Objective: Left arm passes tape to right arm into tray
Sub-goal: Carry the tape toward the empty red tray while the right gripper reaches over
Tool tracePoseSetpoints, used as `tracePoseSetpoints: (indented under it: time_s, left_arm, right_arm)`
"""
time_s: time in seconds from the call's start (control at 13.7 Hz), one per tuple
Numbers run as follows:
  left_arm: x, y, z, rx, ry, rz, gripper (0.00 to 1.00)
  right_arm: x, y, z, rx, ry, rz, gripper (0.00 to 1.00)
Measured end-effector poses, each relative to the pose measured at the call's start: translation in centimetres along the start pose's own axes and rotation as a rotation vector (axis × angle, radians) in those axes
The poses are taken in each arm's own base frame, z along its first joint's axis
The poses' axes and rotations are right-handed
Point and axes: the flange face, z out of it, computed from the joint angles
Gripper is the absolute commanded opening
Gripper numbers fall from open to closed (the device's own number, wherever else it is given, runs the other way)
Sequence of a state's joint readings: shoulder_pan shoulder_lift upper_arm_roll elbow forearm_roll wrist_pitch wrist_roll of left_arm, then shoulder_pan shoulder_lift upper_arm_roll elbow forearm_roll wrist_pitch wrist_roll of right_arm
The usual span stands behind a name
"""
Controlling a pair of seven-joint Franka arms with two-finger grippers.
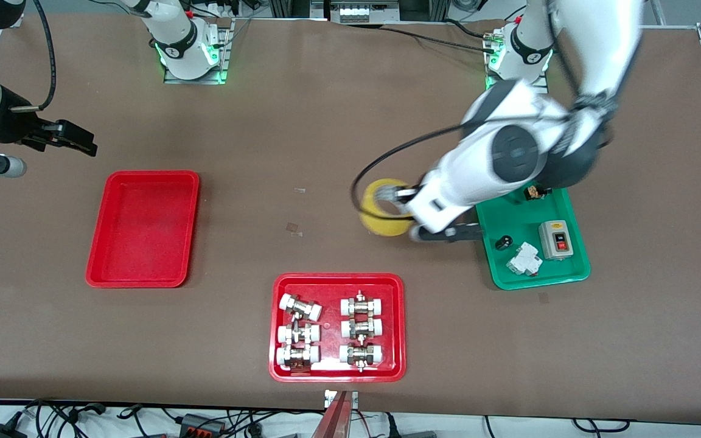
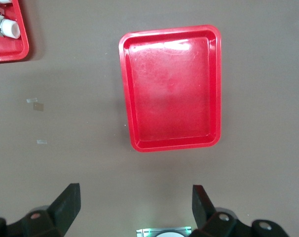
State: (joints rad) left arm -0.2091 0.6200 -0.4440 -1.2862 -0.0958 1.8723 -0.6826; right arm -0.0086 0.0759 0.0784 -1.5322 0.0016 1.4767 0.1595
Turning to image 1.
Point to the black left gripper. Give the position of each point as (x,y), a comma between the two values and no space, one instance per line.
(404,198)

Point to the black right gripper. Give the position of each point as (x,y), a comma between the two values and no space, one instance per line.
(11,125)

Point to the yellow tape roll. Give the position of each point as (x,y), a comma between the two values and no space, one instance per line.
(381,226)

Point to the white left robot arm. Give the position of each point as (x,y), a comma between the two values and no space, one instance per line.
(509,152)

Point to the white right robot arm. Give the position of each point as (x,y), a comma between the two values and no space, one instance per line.
(177,42)

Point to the empty red plastic tray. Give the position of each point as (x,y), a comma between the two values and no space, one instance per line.
(143,231)

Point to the green plastic tray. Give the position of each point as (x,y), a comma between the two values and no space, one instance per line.
(512,277)

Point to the red tray holding fittings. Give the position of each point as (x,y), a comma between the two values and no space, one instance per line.
(332,365)

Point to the metal white-capped pipe fitting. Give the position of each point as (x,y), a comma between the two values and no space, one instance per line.
(361,328)
(300,307)
(297,356)
(361,305)
(297,333)
(361,354)

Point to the small black cylinder part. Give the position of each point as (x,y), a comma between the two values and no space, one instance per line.
(504,243)

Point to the small black brass component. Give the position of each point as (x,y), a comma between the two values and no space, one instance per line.
(536,193)

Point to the white circuit breaker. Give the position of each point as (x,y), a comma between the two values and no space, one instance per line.
(524,260)

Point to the white power strip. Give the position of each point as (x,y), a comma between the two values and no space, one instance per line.
(362,12)

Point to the red silver aluminium profile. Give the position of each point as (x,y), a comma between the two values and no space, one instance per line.
(335,420)

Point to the black orange power strip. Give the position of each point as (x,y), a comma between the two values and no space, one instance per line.
(201,424)

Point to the black power adapter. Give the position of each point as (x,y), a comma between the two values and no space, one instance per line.
(3,431)

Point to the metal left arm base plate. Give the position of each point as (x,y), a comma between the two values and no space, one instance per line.
(491,76)

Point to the grey switch box red button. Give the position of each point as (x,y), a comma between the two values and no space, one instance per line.
(554,240)

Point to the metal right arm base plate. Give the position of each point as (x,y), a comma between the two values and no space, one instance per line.
(224,58)

